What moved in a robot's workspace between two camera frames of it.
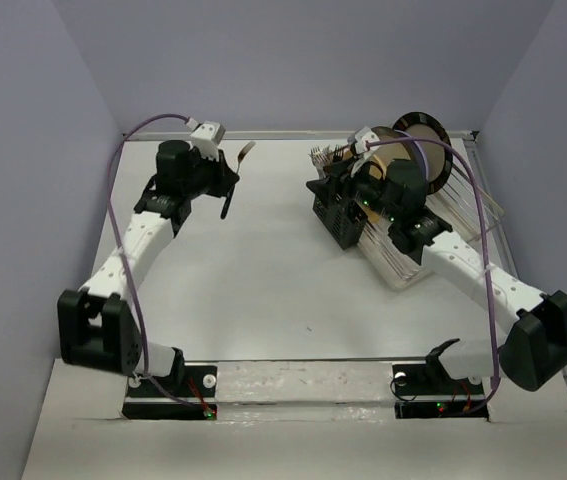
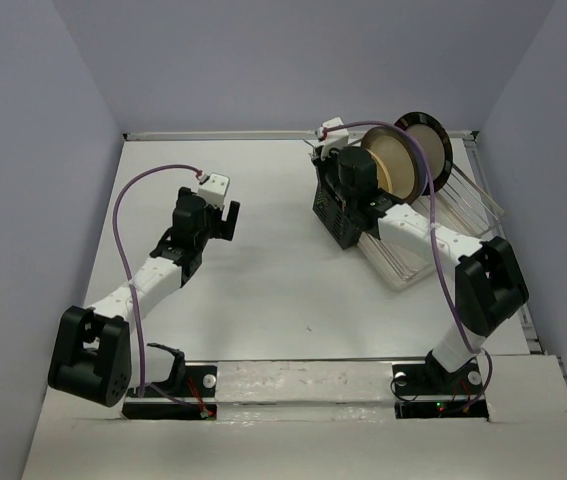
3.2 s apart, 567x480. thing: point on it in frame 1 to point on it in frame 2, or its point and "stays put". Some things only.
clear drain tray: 398,270 stays put
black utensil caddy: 343,219 stays put
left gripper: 225,177 to 221,229
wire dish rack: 457,202 stays put
